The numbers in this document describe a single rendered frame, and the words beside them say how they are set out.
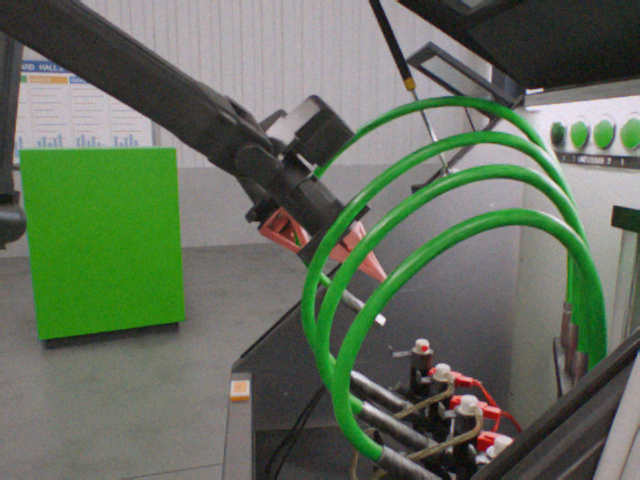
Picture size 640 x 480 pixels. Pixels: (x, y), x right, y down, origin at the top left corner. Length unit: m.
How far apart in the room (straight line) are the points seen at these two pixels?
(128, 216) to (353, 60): 4.50
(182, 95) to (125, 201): 3.30
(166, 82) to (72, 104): 6.52
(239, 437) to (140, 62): 0.53
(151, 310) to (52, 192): 1.01
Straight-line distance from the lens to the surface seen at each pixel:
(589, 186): 0.91
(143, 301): 4.01
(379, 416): 0.56
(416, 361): 0.73
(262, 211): 0.82
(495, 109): 0.75
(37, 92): 7.14
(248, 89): 7.18
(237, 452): 0.81
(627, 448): 0.41
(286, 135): 0.65
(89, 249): 3.90
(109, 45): 0.55
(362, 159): 7.56
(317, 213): 0.66
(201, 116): 0.59
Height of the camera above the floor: 1.37
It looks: 11 degrees down
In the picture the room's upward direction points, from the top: straight up
